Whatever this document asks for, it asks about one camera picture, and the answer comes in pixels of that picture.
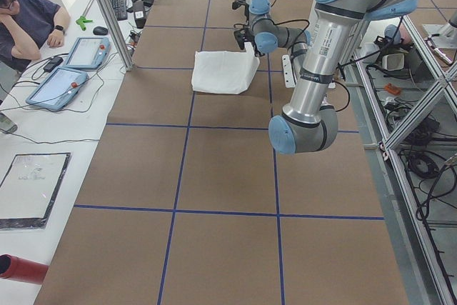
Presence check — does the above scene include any aluminium frame post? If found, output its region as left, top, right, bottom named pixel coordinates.
left=97, top=0, right=134, bottom=71

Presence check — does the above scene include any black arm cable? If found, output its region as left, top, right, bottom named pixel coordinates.
left=233, top=19, right=351, bottom=113

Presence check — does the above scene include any white long-sleeve printed shirt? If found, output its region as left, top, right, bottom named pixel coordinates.
left=191, top=51, right=260, bottom=94

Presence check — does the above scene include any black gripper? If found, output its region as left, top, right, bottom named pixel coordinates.
left=249, top=41, right=261, bottom=56

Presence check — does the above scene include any seated person dark shirt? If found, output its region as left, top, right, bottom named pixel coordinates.
left=1, top=0, right=71, bottom=73

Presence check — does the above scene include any lower blue teach pendant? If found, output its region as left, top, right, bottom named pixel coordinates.
left=26, top=67, right=89, bottom=111

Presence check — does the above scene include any red cylinder bottle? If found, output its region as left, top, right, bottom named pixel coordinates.
left=1, top=254, right=49, bottom=285

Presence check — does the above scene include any aluminium side frame rail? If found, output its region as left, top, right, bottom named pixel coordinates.
left=346, top=9, right=456, bottom=304

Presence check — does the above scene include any green plastic tool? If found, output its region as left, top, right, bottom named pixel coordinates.
left=76, top=16, right=93, bottom=31

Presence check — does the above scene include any black computer mouse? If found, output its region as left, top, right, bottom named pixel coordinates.
left=92, top=26, right=109, bottom=36

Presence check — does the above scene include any blue teach pendant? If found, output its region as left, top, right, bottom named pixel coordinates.
left=64, top=36, right=111, bottom=70
left=26, top=67, right=89, bottom=111

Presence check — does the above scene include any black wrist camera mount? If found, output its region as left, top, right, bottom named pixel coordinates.
left=233, top=26, right=254, bottom=50
left=231, top=0, right=248, bottom=11

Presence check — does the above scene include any upper blue teach pendant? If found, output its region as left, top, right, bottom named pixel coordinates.
left=64, top=36, right=111, bottom=70

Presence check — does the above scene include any black power adapter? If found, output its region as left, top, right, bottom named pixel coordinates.
left=43, top=56, right=64, bottom=73

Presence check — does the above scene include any black keyboard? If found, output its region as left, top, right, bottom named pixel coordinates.
left=109, top=0, right=128, bottom=21

